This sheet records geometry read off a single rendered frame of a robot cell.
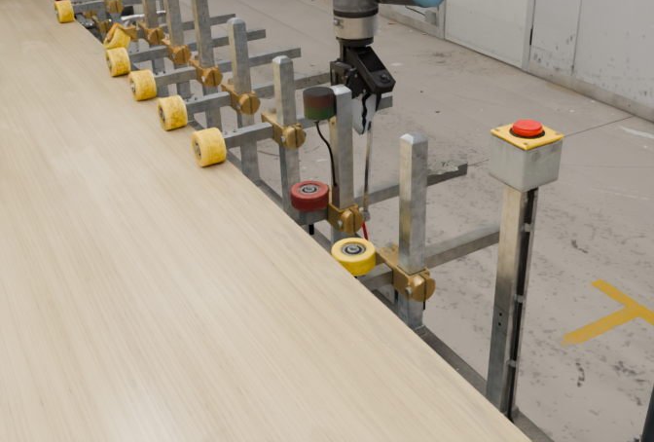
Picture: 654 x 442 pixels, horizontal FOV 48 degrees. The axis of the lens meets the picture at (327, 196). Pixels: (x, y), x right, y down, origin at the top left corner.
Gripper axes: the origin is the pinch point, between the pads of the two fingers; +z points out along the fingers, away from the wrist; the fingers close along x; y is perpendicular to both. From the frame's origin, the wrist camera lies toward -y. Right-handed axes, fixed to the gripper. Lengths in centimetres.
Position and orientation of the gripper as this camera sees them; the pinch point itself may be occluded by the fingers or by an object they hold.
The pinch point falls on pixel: (363, 129)
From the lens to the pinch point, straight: 157.8
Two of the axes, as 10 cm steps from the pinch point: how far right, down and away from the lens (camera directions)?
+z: 0.4, 8.8, 4.8
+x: -8.7, 2.6, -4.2
